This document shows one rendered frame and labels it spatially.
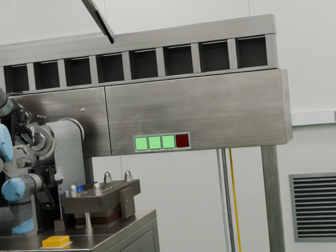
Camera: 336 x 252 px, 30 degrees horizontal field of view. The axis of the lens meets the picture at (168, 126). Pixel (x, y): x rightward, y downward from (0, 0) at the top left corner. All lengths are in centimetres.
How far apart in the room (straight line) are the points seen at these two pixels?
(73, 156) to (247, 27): 87
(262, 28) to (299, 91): 235
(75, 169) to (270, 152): 82
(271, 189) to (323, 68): 223
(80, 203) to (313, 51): 284
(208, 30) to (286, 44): 233
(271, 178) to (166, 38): 73
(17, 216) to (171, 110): 79
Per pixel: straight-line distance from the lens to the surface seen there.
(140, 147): 264
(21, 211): 220
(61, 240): 220
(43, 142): 244
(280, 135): 250
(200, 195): 506
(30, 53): 286
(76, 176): 260
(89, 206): 237
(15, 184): 216
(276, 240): 274
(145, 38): 263
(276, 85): 249
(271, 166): 268
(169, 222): 518
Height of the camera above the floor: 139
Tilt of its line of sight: 3 degrees down
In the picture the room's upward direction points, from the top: 6 degrees counter-clockwise
